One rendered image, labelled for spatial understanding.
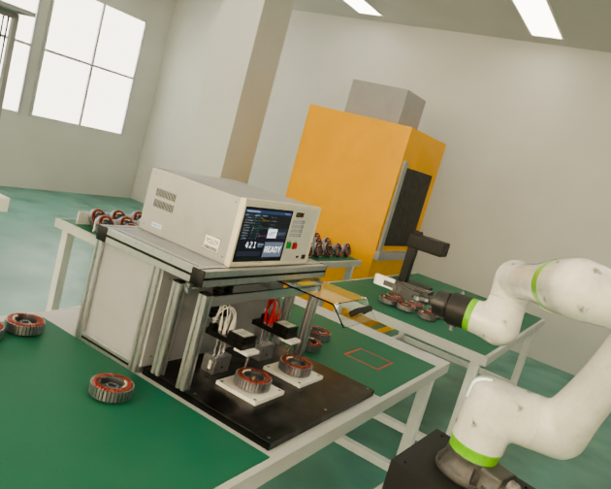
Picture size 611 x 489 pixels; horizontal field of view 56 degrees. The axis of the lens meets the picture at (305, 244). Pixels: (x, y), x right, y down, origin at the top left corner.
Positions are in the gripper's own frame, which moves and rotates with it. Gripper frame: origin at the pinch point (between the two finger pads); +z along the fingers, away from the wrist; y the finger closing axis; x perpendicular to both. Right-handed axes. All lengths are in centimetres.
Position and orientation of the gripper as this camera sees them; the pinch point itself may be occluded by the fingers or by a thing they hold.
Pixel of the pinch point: (385, 281)
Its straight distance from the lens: 175.6
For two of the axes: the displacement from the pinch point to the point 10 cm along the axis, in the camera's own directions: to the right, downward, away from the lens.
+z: -8.2, -3.1, 4.9
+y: 5.1, 0.0, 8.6
